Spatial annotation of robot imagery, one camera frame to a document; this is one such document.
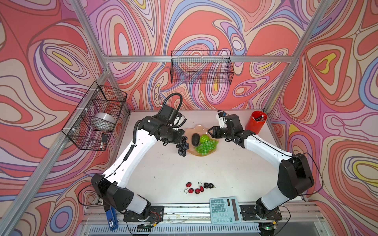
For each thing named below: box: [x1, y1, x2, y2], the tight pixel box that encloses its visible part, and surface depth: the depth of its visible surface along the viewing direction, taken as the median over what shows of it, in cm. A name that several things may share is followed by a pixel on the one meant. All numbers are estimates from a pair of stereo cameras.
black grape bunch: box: [175, 135, 190, 157], surface depth 78 cm
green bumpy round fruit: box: [199, 134, 211, 145], surface depth 97 cm
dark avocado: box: [191, 132, 200, 147], surface depth 99 cm
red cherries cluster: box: [183, 181, 205, 195], surface depth 82 cm
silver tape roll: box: [94, 112, 116, 125], surface depth 73 cm
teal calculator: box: [209, 196, 242, 225], surface depth 74 cm
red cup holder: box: [245, 110, 268, 135], surface depth 103 cm
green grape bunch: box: [194, 139, 220, 156], surface depth 93 cm
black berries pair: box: [203, 182, 214, 189], surface depth 83 cm
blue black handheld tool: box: [105, 206, 119, 232], surface depth 72 cm
